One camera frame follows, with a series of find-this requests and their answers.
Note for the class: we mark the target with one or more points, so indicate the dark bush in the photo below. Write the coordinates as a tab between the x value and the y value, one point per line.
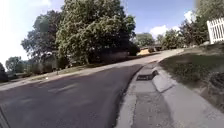
217	80

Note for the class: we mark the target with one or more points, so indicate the white picket fence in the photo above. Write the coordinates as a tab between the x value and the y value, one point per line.
216	30

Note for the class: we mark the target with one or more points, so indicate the small round tree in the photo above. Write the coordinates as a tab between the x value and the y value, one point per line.
145	39

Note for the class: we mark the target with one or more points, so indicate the dark leafy tree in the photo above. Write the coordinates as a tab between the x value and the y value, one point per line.
43	40

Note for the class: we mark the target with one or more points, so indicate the pale concrete kerb gutter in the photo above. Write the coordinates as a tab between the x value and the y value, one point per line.
186	110

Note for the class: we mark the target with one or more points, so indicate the group of trees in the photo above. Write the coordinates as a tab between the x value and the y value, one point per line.
193	33

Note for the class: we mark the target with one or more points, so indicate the storm drain inlet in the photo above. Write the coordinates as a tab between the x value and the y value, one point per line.
146	77

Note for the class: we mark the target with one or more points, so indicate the grass lawn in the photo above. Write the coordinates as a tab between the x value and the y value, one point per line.
190	68

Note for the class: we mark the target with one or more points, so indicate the large leafy tree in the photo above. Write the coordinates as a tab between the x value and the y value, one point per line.
93	30

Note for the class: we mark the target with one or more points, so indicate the low dark trees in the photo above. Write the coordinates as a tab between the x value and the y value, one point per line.
13	64

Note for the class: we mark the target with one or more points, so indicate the grey asphalt road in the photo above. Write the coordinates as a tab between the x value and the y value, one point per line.
66	100

